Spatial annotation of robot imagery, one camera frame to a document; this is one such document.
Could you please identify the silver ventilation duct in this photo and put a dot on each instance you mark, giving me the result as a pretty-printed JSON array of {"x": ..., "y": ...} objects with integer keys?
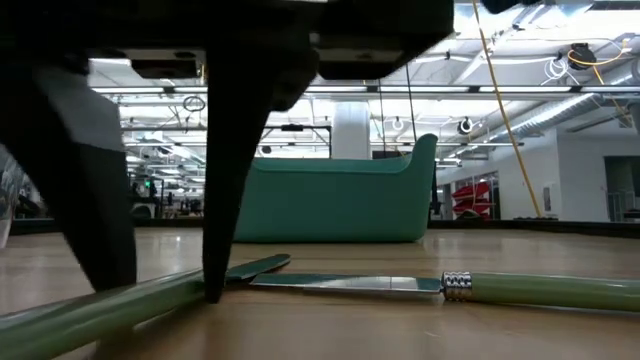
[{"x": 565, "y": 112}]

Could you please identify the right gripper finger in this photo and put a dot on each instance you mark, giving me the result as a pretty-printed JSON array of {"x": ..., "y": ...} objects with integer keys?
[{"x": 500, "y": 5}]

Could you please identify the black background gantry frame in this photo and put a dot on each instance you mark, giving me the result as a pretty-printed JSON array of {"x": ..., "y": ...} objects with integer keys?
[{"x": 292, "y": 128}]

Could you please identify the black metal table frame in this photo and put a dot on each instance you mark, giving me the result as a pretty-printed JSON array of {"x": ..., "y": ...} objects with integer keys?
[{"x": 525, "y": 226}]

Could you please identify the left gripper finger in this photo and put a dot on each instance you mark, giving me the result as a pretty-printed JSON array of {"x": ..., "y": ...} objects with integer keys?
[
  {"x": 85, "y": 200},
  {"x": 235, "y": 150}
]

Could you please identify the white pillar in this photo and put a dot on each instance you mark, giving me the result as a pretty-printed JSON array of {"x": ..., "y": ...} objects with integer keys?
[{"x": 350, "y": 130}]

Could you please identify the red rack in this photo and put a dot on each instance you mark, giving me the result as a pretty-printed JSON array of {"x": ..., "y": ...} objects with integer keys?
[{"x": 472, "y": 200}]

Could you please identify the clear plastic container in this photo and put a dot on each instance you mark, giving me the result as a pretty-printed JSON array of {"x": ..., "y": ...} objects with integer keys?
[{"x": 7, "y": 210}]

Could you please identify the light teal plastic bin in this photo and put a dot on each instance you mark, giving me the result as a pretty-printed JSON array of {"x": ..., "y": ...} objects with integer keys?
[{"x": 340, "y": 200}]

